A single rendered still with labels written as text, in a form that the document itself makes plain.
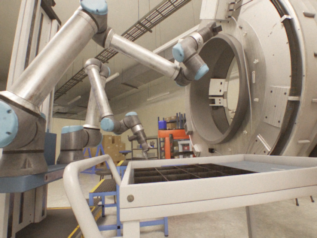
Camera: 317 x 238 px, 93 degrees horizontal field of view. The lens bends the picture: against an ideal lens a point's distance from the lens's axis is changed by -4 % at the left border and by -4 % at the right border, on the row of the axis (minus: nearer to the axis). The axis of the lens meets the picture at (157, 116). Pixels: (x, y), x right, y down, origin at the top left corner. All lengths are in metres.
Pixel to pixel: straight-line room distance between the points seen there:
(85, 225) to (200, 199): 0.18
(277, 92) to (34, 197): 1.44
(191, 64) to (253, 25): 0.39
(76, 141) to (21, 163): 0.50
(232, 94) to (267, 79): 5.92
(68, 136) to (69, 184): 0.98
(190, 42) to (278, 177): 0.73
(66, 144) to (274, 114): 1.23
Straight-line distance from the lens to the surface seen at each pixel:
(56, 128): 8.29
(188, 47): 0.89
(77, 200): 0.29
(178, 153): 2.22
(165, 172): 0.44
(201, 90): 1.71
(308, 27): 0.92
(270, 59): 0.92
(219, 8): 1.22
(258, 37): 1.01
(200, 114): 1.65
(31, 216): 1.33
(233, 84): 6.90
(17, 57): 1.17
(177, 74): 0.96
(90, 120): 1.40
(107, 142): 7.92
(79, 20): 0.82
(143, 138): 1.13
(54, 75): 0.73
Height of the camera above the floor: 0.75
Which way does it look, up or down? 11 degrees up
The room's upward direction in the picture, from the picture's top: 3 degrees counter-clockwise
